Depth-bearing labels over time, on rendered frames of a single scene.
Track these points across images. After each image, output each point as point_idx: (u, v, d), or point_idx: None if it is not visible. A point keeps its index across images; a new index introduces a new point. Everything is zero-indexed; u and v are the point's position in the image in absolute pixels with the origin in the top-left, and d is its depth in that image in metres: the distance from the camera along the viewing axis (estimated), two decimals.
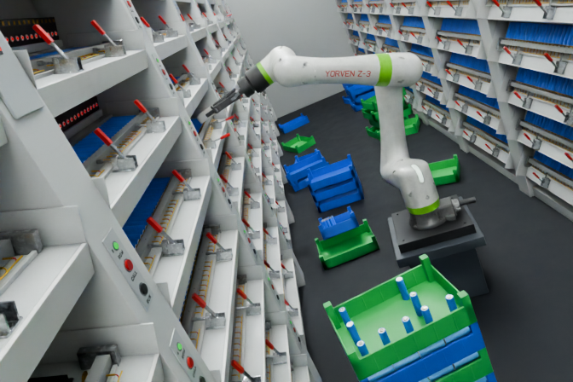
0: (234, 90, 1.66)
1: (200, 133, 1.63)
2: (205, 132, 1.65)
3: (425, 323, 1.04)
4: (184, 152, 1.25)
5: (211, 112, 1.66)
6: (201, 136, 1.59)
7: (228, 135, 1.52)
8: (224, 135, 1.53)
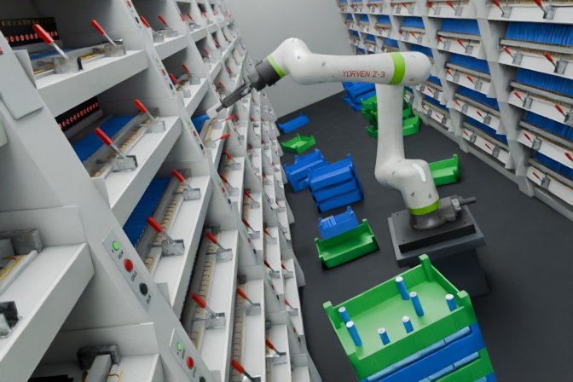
0: None
1: (200, 133, 1.63)
2: (205, 132, 1.65)
3: None
4: (184, 152, 1.25)
5: None
6: (201, 136, 1.59)
7: (228, 135, 1.52)
8: (224, 135, 1.53)
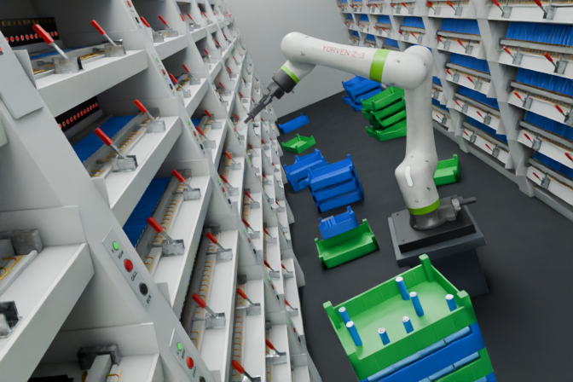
0: (265, 95, 1.81)
1: None
2: (199, 133, 1.65)
3: None
4: (184, 152, 1.25)
5: (249, 118, 1.82)
6: None
7: (196, 127, 1.51)
8: (198, 131, 1.52)
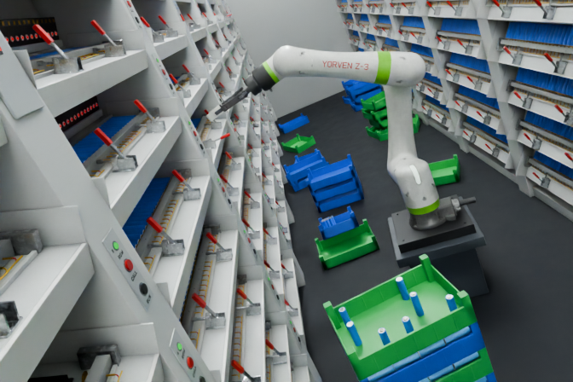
0: (241, 89, 1.72)
1: (196, 133, 1.63)
2: (200, 132, 1.65)
3: None
4: (184, 152, 1.25)
5: (220, 111, 1.73)
6: None
7: (228, 135, 1.52)
8: (224, 135, 1.53)
